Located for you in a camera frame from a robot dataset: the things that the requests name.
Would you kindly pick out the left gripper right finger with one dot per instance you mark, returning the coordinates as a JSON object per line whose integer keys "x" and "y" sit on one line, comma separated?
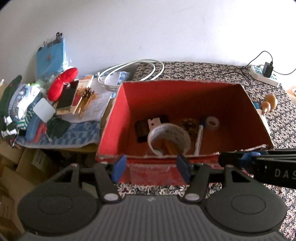
{"x": 196, "y": 176}

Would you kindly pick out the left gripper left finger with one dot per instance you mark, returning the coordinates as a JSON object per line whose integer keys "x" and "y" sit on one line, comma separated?
{"x": 107, "y": 175}

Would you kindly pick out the orange wooden gourd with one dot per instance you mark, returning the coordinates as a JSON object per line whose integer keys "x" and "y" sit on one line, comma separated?
{"x": 270, "y": 102}

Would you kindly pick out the white bottle blue cap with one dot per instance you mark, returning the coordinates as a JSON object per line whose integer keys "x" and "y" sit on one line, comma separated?
{"x": 263, "y": 118}

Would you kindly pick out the white pen tube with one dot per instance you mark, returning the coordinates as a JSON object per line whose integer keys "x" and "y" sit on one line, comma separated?
{"x": 199, "y": 140}

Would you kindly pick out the large clear tape roll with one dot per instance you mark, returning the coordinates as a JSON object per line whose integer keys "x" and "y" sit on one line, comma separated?
{"x": 169, "y": 139}

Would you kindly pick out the blue checkered cloth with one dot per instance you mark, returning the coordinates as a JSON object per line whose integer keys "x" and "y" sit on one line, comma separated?
{"x": 77, "y": 135}

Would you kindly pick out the brown pine cone in box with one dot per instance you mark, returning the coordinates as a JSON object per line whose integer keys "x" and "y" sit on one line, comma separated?
{"x": 190, "y": 126}

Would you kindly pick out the small beige tape roll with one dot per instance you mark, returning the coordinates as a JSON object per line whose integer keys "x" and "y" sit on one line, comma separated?
{"x": 211, "y": 123}

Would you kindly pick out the black card in box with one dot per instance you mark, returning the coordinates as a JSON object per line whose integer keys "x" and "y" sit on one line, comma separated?
{"x": 143, "y": 127}

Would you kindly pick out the red cardboard box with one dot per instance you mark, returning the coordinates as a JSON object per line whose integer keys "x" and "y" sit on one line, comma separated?
{"x": 240, "y": 126}

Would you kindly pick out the pine cone on papers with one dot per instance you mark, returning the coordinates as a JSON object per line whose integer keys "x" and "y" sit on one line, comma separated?
{"x": 87, "y": 93}

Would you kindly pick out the white square box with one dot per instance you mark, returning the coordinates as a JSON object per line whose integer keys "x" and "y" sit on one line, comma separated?
{"x": 44, "y": 110}

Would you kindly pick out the white power strip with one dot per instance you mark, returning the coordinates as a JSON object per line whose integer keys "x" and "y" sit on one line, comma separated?
{"x": 256, "y": 73}

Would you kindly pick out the black charger adapter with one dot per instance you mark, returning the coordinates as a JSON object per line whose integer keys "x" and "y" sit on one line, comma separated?
{"x": 267, "y": 69}

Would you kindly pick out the red plush cushion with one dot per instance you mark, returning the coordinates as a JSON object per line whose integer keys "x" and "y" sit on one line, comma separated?
{"x": 60, "y": 82}

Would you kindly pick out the blue paper bag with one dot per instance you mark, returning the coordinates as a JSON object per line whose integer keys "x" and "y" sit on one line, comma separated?
{"x": 51, "y": 57}

